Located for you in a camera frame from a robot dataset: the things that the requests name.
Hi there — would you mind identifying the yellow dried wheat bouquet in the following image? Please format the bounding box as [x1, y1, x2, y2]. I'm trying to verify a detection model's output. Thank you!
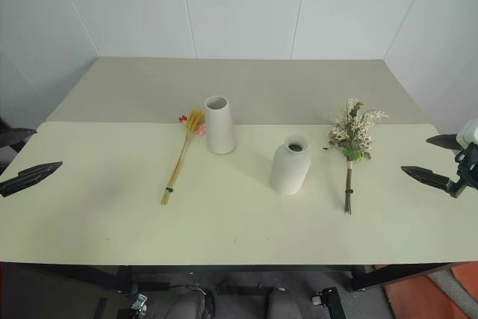
[160, 108, 208, 207]

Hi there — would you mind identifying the black metal base bracket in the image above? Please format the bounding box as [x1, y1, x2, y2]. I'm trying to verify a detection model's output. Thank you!
[320, 286, 347, 319]

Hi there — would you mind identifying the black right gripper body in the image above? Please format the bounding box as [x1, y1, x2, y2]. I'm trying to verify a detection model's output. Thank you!
[449, 142, 478, 199]

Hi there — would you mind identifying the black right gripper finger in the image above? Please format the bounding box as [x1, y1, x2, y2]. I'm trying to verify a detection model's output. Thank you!
[426, 133, 460, 152]
[400, 164, 453, 194]

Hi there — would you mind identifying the rounded white bottle vase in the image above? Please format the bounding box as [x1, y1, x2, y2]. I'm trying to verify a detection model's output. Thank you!
[270, 134, 313, 196]

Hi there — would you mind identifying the green and white flower bouquet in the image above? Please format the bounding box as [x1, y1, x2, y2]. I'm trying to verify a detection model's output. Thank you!
[323, 97, 390, 217]

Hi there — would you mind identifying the black metal table frame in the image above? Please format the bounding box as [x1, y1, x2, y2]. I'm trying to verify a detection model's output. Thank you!
[0, 261, 455, 294]

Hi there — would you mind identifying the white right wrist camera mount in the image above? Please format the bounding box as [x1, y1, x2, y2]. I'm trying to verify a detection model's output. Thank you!
[456, 117, 478, 146]

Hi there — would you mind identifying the tall conical white vase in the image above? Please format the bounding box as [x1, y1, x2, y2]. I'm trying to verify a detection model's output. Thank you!
[203, 95, 238, 155]

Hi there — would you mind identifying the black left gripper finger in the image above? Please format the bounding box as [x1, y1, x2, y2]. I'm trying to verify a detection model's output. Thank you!
[0, 127, 39, 150]
[0, 161, 63, 198]

